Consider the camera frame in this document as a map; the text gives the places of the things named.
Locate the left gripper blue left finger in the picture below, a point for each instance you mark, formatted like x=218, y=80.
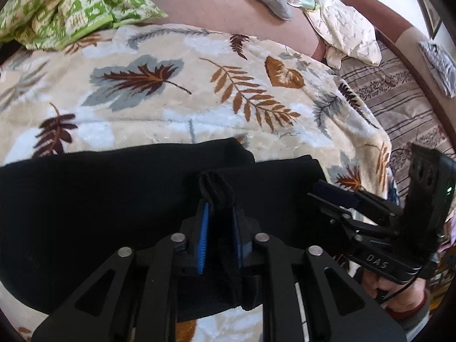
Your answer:
x=200, y=225

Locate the beige leaf pattern blanket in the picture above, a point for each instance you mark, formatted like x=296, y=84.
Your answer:
x=175, y=84

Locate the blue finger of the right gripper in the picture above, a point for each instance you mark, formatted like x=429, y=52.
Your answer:
x=335, y=195

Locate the cream patterned pillow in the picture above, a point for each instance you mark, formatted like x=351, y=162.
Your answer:
x=346, y=32

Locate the black pants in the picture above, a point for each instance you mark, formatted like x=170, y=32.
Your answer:
x=63, y=216

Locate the green checkered quilt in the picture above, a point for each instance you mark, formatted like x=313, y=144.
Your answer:
x=55, y=24

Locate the pink mattress sheet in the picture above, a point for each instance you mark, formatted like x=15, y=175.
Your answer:
x=247, y=17

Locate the black camera box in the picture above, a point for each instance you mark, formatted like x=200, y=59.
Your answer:
x=430, y=194

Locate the grey cloth on headboard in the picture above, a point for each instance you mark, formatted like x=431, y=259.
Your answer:
x=441, y=65

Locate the person's right hand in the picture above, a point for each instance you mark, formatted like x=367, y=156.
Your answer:
x=406, y=300

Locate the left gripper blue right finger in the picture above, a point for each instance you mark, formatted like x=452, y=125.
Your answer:
x=242, y=237

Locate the reddish brown headboard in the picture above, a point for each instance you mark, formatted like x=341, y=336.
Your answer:
x=401, y=37

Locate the striped brown bed cover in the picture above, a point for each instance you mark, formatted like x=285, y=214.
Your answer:
x=396, y=100

